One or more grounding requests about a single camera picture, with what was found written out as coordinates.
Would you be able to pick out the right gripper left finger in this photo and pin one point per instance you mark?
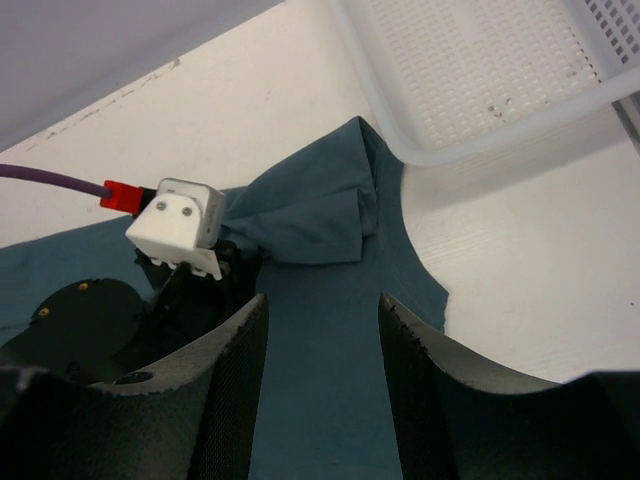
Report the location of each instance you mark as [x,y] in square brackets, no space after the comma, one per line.
[190,415]

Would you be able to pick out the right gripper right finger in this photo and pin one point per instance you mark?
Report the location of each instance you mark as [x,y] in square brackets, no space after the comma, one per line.
[460,415]

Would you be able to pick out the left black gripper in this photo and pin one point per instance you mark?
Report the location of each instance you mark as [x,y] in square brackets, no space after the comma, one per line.
[184,306]

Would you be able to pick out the grey-blue t-shirt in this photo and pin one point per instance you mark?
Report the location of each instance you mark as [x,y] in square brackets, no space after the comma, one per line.
[324,409]

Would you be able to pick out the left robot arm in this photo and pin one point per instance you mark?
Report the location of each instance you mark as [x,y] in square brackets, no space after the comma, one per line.
[99,330]

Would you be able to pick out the white plastic basket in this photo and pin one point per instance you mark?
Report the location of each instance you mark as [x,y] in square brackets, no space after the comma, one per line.
[450,80]

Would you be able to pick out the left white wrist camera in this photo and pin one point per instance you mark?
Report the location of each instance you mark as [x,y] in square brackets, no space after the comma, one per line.
[181,224]

